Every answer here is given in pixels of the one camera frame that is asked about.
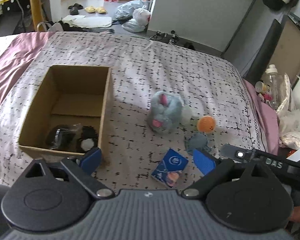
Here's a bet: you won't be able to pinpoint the black and white furry toy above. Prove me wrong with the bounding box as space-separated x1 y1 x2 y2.
76 126 98 153

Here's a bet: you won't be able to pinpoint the black item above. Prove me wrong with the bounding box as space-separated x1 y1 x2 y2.
45 124 82 151

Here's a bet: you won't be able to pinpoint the grey-blue knitted plush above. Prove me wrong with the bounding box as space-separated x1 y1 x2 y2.
185 132 211 155

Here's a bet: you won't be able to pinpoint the blue Vinda tissue pack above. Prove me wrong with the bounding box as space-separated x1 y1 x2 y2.
151 148 189 188

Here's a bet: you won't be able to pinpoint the orange burger plush toy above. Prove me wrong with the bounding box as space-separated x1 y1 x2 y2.
197 115 216 133

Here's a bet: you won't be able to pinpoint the grey plush mouse toy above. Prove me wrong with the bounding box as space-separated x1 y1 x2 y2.
147 90 183 134

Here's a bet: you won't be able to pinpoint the white crumpled plastic bag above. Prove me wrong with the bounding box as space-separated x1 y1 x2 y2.
276 73 300 150

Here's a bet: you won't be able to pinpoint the small white plush ball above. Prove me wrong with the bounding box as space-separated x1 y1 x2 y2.
180 105 192 126

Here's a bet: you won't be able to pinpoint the white black patterned bed sheet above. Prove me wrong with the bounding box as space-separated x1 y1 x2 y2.
0 32 268 190

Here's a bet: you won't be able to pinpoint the brown cardboard box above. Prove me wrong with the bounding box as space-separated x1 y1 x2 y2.
18 65 113 163

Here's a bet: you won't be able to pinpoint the clear bottle white cap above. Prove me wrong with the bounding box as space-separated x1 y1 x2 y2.
262 64 282 110

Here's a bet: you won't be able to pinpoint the white floor mat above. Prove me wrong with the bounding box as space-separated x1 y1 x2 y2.
62 15 113 28

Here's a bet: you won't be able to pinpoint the clear plastic bag on floor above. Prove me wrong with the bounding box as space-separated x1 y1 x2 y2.
122 18 146 33

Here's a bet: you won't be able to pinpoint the yellow slipper left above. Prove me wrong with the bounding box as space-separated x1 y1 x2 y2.
84 5 96 14

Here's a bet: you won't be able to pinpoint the yellow slipper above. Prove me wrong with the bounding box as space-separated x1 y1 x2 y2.
84 5 96 14
95 7 107 14

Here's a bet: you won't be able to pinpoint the black slippers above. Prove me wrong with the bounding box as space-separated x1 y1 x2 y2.
68 3 83 16

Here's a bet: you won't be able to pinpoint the yellow slipper right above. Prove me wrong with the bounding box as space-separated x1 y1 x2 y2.
95 7 107 14

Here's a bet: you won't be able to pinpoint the grey plastic bag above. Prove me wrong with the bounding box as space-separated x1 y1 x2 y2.
113 0 149 21

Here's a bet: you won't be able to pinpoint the white plastic bag red print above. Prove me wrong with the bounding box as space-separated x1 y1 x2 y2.
133 8 151 26

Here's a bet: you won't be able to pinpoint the brown board black frame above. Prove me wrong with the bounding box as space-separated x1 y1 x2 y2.
244 15 300 87

